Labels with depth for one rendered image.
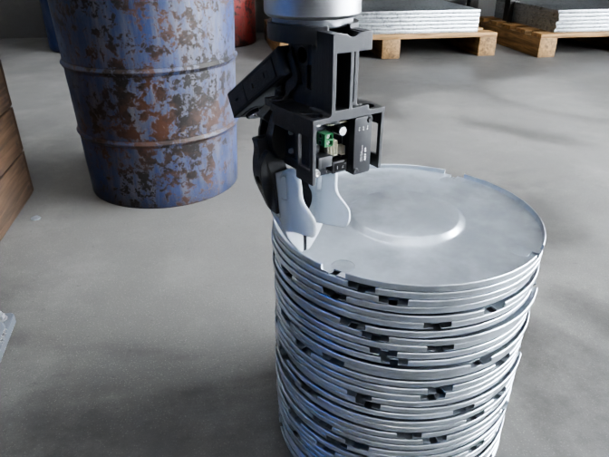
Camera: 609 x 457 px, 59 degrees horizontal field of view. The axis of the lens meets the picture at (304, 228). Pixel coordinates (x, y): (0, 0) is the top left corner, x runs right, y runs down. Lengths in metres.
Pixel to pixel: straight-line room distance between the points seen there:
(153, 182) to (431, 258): 0.89
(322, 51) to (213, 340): 0.59
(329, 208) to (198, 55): 0.80
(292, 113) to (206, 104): 0.87
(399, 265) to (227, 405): 0.37
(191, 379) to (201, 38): 0.73
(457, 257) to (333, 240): 0.12
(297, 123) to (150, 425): 0.50
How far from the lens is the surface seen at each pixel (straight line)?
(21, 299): 1.10
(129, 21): 1.21
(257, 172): 0.47
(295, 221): 0.49
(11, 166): 1.42
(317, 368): 0.59
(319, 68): 0.42
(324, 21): 0.42
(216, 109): 1.31
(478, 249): 0.56
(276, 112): 0.45
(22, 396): 0.89
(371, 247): 0.54
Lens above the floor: 0.57
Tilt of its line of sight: 28 degrees down
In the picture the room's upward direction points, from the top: straight up
